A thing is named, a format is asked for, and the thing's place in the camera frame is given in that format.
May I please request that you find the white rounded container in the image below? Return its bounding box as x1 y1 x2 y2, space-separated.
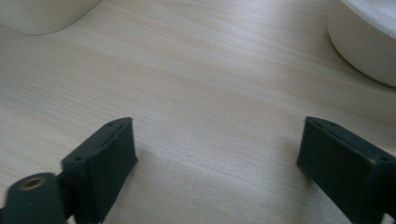
0 0 104 35

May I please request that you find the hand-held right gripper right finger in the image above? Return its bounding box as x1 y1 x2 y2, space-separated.
296 116 396 224

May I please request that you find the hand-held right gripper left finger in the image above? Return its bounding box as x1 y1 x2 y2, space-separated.
61 116 139 224

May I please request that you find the white round container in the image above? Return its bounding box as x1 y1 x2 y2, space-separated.
327 0 396 88

